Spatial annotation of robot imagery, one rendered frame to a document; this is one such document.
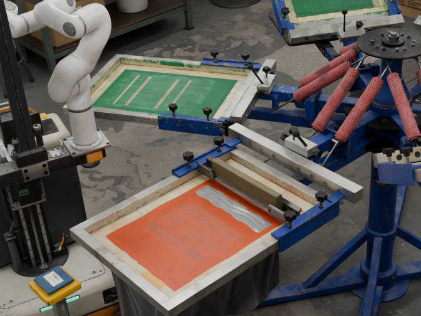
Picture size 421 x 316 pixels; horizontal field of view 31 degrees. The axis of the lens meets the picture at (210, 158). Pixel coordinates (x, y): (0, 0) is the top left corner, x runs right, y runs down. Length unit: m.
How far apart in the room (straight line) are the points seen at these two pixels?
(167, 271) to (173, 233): 0.21
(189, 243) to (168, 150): 2.38
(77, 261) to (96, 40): 1.42
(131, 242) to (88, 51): 0.69
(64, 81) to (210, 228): 0.74
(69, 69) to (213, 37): 3.96
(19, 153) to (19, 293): 0.95
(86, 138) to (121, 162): 2.03
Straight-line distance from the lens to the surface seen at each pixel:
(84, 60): 2.76
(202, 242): 2.72
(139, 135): 5.26
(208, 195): 2.94
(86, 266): 3.77
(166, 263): 2.65
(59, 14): 2.66
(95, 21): 2.68
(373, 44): 3.26
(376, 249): 3.71
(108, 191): 4.74
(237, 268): 2.56
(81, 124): 2.94
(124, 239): 2.78
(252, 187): 2.82
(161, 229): 2.80
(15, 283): 3.77
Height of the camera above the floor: 2.67
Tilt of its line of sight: 33 degrees down
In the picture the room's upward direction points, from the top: 5 degrees counter-clockwise
